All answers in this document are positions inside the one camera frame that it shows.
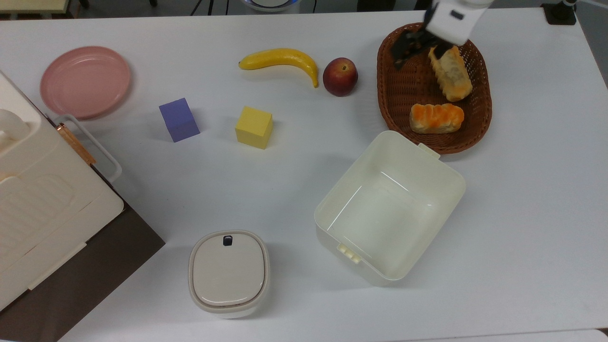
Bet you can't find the large white appliance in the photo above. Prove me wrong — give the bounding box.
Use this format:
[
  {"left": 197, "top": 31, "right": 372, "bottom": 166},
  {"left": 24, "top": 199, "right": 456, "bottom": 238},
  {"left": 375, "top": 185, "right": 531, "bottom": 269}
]
[{"left": 0, "top": 71, "right": 125, "bottom": 312}]

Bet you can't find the purple cube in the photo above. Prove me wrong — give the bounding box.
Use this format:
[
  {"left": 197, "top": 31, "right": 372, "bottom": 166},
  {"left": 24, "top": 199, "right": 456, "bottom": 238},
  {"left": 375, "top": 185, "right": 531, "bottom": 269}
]
[{"left": 159, "top": 98, "right": 201, "bottom": 143}]

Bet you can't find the brown wicker basket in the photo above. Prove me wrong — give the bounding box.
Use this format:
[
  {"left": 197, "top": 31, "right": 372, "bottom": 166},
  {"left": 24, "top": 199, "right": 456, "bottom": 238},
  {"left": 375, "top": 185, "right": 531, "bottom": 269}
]
[{"left": 377, "top": 22, "right": 493, "bottom": 155}]

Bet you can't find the pink plate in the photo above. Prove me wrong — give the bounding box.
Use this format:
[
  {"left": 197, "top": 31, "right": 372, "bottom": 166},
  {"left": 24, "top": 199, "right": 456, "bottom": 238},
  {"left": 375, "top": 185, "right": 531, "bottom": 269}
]
[{"left": 40, "top": 46, "right": 132, "bottom": 120}]

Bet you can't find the small lidded white container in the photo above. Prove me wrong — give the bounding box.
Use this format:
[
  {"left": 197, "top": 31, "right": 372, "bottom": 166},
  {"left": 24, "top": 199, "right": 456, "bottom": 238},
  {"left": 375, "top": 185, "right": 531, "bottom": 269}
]
[{"left": 188, "top": 230, "right": 271, "bottom": 319}]

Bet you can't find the black clamp mount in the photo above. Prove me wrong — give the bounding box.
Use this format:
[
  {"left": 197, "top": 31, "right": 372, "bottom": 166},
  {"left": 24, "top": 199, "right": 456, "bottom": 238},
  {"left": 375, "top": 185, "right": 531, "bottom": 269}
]
[{"left": 541, "top": 0, "right": 578, "bottom": 26}]

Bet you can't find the open white plastic box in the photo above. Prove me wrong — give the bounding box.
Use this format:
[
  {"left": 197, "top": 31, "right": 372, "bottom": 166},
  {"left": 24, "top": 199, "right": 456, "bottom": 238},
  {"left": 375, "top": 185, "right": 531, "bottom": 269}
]
[{"left": 314, "top": 130, "right": 466, "bottom": 287}]

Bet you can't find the yellow banana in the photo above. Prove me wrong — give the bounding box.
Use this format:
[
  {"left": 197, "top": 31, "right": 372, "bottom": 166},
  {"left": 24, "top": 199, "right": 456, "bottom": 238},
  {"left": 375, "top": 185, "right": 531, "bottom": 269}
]
[{"left": 238, "top": 48, "right": 319, "bottom": 88}]

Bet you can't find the beige side table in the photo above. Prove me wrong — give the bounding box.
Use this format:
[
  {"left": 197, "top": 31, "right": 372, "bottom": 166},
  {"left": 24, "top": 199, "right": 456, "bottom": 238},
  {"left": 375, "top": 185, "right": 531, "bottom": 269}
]
[{"left": 0, "top": 0, "right": 70, "bottom": 14}]

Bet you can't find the red apple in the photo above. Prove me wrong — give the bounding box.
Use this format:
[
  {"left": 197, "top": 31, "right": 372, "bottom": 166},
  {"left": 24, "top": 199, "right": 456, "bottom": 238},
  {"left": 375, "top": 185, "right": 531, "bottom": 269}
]
[{"left": 323, "top": 57, "right": 359, "bottom": 97}]

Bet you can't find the short orange bread loaf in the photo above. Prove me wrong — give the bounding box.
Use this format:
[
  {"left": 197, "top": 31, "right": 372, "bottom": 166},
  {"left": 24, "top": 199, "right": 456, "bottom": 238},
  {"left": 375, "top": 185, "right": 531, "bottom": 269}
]
[{"left": 409, "top": 103, "right": 465, "bottom": 134}]

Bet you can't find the dark brown board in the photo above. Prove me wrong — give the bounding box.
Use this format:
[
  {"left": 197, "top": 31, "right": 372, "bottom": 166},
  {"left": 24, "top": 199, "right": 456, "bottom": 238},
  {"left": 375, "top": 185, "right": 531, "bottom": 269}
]
[{"left": 0, "top": 161, "right": 166, "bottom": 342}]

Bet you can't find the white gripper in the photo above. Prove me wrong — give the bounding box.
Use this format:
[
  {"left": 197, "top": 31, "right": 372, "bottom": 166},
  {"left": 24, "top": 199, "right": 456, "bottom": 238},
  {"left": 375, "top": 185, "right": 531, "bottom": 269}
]
[{"left": 393, "top": 4, "right": 491, "bottom": 71}]

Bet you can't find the long striped bread roll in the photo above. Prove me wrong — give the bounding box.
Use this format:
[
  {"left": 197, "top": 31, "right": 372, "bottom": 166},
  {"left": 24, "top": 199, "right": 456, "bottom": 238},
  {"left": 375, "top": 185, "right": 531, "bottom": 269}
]
[{"left": 428, "top": 45, "right": 474, "bottom": 103}]

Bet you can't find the yellow cube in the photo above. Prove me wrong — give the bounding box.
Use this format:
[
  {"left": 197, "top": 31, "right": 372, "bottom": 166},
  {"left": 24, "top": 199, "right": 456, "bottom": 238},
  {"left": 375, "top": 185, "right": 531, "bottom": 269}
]
[{"left": 235, "top": 106, "right": 274, "bottom": 150}]

